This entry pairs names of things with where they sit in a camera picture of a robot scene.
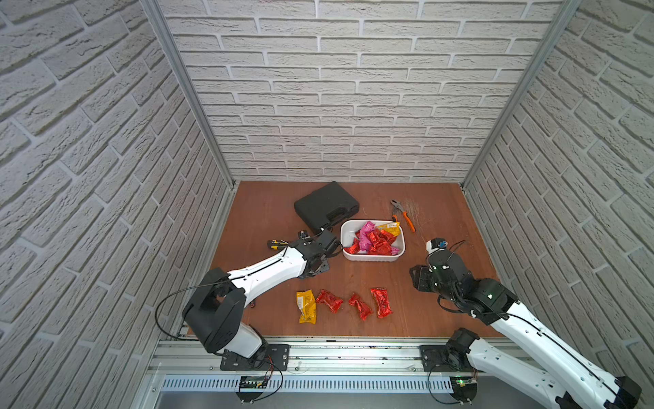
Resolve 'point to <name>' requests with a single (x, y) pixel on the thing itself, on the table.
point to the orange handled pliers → (397, 207)
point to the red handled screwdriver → (252, 305)
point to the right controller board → (464, 388)
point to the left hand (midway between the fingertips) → (321, 262)
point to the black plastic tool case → (327, 204)
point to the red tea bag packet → (332, 302)
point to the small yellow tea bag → (393, 228)
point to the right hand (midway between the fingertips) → (418, 271)
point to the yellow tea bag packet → (306, 304)
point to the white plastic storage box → (372, 240)
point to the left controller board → (250, 388)
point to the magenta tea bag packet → (364, 244)
